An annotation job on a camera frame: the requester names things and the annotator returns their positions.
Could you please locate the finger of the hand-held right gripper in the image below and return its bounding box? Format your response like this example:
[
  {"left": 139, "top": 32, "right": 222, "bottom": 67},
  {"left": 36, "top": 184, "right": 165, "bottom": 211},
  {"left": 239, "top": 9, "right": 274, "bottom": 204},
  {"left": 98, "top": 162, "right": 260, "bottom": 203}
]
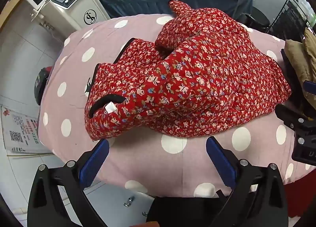
[{"left": 275, "top": 104, "right": 316, "bottom": 135}]

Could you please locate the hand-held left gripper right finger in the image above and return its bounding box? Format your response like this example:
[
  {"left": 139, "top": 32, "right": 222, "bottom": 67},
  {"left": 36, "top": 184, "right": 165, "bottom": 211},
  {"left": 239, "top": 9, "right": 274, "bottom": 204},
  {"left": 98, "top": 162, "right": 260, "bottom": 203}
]
[{"left": 206, "top": 136, "right": 288, "bottom": 227}]

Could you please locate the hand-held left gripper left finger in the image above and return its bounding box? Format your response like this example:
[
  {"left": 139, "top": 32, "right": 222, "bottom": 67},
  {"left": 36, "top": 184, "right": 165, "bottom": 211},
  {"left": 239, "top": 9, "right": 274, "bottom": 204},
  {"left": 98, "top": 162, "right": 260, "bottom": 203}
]
[{"left": 27, "top": 139, "right": 110, "bottom": 227}]

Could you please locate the red floral padded jacket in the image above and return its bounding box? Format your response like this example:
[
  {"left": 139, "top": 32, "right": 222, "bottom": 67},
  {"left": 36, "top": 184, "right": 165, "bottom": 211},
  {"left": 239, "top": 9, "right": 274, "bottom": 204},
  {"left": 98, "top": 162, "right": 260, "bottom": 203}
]
[{"left": 84, "top": 0, "right": 293, "bottom": 141}]

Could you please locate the pink polka-dot bed sheet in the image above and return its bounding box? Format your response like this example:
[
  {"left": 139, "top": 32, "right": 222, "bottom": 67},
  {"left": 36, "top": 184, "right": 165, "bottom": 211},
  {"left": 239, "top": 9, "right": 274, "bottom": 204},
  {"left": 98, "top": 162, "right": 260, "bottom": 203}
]
[{"left": 41, "top": 13, "right": 316, "bottom": 198}]

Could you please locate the khaki coat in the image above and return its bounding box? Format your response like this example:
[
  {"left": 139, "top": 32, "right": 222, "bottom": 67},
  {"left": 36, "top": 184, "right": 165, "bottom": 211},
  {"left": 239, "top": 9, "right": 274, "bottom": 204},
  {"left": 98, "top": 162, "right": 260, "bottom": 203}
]
[{"left": 283, "top": 27, "right": 316, "bottom": 103}]

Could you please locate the printed paper leaflet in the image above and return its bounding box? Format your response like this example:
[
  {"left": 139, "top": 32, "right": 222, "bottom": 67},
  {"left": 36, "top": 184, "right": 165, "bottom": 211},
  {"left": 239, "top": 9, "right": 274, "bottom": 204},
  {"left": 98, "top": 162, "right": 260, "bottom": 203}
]
[{"left": 0, "top": 105, "right": 54, "bottom": 156}]

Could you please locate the red and black box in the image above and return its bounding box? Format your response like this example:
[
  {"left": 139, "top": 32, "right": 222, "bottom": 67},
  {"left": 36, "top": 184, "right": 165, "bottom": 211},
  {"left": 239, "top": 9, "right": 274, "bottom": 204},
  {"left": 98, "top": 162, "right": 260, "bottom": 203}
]
[{"left": 34, "top": 66, "right": 52, "bottom": 106}]

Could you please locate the black round stool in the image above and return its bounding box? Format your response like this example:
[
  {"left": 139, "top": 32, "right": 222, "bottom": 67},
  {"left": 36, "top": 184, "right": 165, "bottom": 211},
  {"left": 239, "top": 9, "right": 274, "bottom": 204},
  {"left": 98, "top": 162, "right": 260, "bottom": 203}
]
[{"left": 243, "top": 7, "right": 271, "bottom": 33}]

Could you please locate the dark blue mattress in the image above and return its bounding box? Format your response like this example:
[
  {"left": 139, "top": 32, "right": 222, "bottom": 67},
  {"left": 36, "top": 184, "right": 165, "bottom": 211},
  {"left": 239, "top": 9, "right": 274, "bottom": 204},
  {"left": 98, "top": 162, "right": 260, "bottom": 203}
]
[{"left": 99, "top": 0, "right": 239, "bottom": 19}]

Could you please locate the black wire rack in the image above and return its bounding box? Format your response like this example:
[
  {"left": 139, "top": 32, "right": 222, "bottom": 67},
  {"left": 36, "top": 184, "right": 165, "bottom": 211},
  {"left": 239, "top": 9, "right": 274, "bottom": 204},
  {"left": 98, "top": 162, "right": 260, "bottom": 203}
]
[{"left": 267, "top": 0, "right": 316, "bottom": 43}]

